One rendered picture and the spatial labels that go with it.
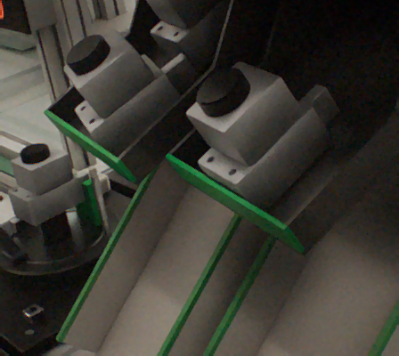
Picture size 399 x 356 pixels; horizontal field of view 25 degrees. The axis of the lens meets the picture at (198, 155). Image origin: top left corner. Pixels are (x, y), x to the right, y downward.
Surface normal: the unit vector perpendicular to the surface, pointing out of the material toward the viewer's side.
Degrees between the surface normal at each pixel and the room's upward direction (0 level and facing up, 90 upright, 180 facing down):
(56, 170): 90
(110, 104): 95
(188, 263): 45
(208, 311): 90
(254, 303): 90
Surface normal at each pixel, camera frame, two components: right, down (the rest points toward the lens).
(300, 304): -0.72, -0.39
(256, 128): 0.50, 0.29
